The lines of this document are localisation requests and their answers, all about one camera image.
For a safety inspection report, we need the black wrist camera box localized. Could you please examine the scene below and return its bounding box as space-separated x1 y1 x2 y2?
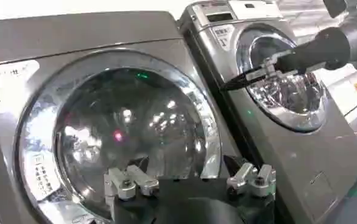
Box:
322 0 347 18

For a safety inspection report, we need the grey dryer with numeral sticker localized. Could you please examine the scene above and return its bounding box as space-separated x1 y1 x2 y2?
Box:
0 10 243 224

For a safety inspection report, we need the round glass dryer door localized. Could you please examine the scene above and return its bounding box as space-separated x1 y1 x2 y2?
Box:
13 50 222 224
235 23 329 134

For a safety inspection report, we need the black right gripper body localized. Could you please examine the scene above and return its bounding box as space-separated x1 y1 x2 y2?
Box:
275 26 352 75

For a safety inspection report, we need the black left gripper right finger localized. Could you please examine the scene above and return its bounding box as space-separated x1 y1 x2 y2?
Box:
223 155 277 198

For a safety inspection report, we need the white sticker with numeral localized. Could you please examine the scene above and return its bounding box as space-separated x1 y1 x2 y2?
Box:
0 59 41 108

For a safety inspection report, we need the white machine with orange label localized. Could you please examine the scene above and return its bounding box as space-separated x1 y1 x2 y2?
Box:
314 62 357 118

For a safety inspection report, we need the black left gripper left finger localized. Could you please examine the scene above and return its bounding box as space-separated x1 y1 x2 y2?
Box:
104 156 160 202

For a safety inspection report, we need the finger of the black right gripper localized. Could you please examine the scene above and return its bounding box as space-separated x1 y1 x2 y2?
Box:
227 49 292 88
220 68 299 93

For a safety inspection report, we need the white instruction sticker on door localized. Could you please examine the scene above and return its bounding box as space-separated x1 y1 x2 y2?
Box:
29 151 61 202

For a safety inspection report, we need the small white numeral sticker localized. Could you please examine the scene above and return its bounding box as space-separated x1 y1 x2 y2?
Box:
211 24 236 51

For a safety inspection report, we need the grey dryer with display panel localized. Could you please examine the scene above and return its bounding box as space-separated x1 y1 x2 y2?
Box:
177 0 357 224

